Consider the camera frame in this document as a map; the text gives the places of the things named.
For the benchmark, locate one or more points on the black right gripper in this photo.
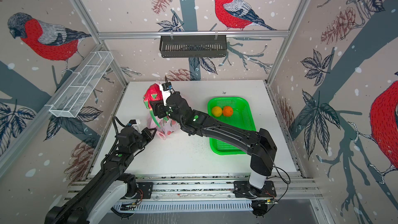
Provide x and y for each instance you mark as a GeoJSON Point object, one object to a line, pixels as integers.
{"type": "Point", "coordinates": [160, 109]}

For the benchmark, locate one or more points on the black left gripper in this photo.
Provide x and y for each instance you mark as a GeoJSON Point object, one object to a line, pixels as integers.
{"type": "Point", "coordinates": [148, 136]}

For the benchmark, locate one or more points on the pink plastic bag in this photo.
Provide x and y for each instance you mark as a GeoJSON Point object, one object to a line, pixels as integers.
{"type": "Point", "coordinates": [164, 126]}

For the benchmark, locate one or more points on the red dragon fruit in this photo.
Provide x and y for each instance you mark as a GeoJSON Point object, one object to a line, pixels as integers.
{"type": "Point", "coordinates": [153, 96]}

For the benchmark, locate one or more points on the yellow orange fruit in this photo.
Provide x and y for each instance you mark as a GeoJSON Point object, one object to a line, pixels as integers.
{"type": "Point", "coordinates": [216, 111]}

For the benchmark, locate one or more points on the orange tangerine fruit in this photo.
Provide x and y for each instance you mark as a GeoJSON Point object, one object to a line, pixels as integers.
{"type": "Point", "coordinates": [227, 111]}

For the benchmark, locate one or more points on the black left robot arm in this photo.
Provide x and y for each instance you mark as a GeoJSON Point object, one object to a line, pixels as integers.
{"type": "Point", "coordinates": [109, 185]}

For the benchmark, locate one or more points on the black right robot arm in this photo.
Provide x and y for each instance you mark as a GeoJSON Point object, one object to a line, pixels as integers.
{"type": "Point", "coordinates": [259, 145]}

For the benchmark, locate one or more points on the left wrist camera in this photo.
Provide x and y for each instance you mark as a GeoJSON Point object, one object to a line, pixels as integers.
{"type": "Point", "coordinates": [134, 123]}

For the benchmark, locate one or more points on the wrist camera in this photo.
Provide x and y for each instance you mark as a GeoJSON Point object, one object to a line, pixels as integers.
{"type": "Point", "coordinates": [166, 91]}
{"type": "Point", "coordinates": [134, 123]}

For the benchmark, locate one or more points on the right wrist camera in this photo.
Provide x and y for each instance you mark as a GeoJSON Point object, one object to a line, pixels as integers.
{"type": "Point", "coordinates": [166, 91]}

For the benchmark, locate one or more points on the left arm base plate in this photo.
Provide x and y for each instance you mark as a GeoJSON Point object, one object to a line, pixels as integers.
{"type": "Point", "coordinates": [143, 190]}

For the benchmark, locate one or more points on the black hanging wall basket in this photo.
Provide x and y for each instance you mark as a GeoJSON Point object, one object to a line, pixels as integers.
{"type": "Point", "coordinates": [193, 46]}

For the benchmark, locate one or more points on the white wire mesh shelf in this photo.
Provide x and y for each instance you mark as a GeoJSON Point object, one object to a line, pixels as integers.
{"type": "Point", "coordinates": [74, 97]}

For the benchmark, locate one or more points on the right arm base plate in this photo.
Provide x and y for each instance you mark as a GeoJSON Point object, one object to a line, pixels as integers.
{"type": "Point", "coordinates": [243, 189]}

